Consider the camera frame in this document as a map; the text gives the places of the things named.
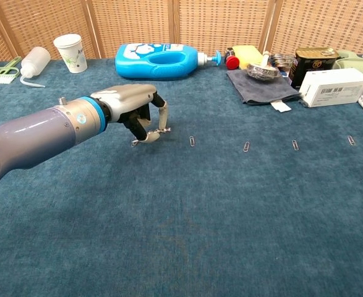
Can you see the grey folded cloth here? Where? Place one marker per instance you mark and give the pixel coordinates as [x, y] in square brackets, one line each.
[261, 91]

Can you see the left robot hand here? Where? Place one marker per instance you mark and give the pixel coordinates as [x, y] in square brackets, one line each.
[125, 99]

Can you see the white paper cup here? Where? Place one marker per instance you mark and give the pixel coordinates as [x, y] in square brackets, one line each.
[73, 55]

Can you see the silver paper clip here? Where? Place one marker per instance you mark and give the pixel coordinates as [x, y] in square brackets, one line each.
[134, 143]
[295, 144]
[192, 141]
[246, 146]
[351, 140]

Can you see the yellow sponge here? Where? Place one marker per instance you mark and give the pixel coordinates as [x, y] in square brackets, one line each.
[246, 54]

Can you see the gold black meat can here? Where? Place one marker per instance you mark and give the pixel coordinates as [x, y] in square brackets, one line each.
[314, 66]

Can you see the woven rattan folding screen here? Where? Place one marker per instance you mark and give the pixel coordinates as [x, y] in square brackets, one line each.
[138, 24]

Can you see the blue pump detergent bottle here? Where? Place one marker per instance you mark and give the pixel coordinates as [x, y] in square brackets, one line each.
[131, 66]

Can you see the white cardboard box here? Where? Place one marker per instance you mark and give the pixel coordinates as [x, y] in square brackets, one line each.
[332, 89]

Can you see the translucent squeeze wash bottle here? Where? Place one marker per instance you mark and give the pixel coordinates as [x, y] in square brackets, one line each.
[36, 62]

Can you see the black tape roll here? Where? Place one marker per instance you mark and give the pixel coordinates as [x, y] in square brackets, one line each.
[261, 74]

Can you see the blue carpet table mat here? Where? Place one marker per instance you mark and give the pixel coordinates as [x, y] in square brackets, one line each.
[181, 216]

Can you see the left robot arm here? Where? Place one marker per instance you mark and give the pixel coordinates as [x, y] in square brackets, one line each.
[29, 136]

